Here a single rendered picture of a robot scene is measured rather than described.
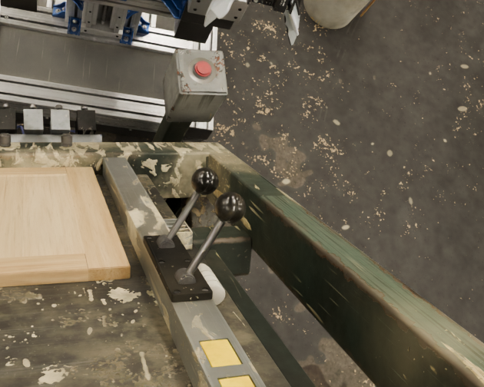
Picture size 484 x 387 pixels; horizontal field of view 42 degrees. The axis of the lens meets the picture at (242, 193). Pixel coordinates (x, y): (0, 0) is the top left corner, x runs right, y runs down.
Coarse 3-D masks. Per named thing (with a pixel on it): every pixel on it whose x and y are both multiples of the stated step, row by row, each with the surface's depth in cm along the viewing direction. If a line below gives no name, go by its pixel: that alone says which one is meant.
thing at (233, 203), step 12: (228, 192) 75; (216, 204) 75; (228, 204) 74; (240, 204) 74; (228, 216) 74; (240, 216) 75; (216, 228) 76; (204, 240) 76; (204, 252) 76; (192, 264) 76; (180, 276) 76; (192, 276) 76
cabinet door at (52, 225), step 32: (0, 192) 117; (32, 192) 118; (64, 192) 120; (96, 192) 120; (0, 224) 101; (32, 224) 102; (64, 224) 103; (96, 224) 103; (0, 256) 88; (32, 256) 88; (64, 256) 89; (96, 256) 90
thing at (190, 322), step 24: (120, 168) 130; (120, 192) 114; (144, 192) 115; (144, 216) 102; (144, 264) 89; (168, 312) 74; (192, 312) 71; (216, 312) 71; (192, 336) 65; (216, 336) 66; (192, 360) 63; (240, 360) 62; (192, 384) 64; (216, 384) 57
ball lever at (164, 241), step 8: (200, 168) 86; (208, 168) 86; (192, 176) 86; (200, 176) 85; (208, 176) 85; (216, 176) 86; (192, 184) 86; (200, 184) 85; (208, 184) 85; (216, 184) 86; (200, 192) 86; (208, 192) 86; (192, 200) 86; (184, 208) 87; (184, 216) 87; (176, 224) 87; (176, 232) 87; (160, 240) 87; (168, 240) 86
